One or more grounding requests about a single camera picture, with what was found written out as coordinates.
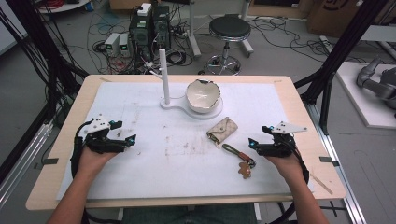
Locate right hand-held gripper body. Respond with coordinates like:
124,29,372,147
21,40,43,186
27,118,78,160
256,120,308,159

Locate person's right hand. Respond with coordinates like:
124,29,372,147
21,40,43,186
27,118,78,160
264,152,308,185

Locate person's left hand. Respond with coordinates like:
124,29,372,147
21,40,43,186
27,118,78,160
76,145,119,179

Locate white platform board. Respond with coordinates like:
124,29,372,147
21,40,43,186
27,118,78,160
335,61,396,131

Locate black metal frame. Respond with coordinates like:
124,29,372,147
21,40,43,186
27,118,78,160
0,0,91,183
293,0,390,135

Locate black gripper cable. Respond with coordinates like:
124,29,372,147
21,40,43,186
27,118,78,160
70,119,95,179
288,133,311,185

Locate person's jeans legs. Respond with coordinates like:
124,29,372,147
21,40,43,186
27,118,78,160
120,203,258,224

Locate beige key pouch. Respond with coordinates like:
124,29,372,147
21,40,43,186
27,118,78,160
205,116,239,145

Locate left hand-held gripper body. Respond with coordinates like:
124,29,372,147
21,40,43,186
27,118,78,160
74,114,129,154

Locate white stand with pole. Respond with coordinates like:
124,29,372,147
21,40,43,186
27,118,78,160
148,48,224,121

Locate olive strap keychain, bear charm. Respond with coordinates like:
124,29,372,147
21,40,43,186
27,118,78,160
221,143,257,180

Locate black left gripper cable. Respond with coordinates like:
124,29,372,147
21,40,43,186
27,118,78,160
70,119,95,179

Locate white box on tower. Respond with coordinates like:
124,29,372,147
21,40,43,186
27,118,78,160
136,2,153,18

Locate white shell-shaped bowl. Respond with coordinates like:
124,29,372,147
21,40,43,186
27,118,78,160
185,78,222,114

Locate white table mat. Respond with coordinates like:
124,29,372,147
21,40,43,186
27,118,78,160
55,81,314,201

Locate aluminium rail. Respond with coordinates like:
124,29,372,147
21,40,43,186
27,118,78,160
0,121,54,204
305,102,369,224

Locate small grey power box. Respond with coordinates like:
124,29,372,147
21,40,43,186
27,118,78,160
104,32,121,58
118,33,131,58

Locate cardboard box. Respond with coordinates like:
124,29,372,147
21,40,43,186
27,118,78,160
305,0,396,39

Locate black round stool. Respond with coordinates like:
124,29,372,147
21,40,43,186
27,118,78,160
203,14,253,77

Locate wooden table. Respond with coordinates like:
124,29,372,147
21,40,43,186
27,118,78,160
25,74,347,212

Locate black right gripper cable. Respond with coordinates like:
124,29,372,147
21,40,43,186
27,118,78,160
288,133,311,185

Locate black computer tower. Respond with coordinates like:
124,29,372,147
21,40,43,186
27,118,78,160
128,4,172,63

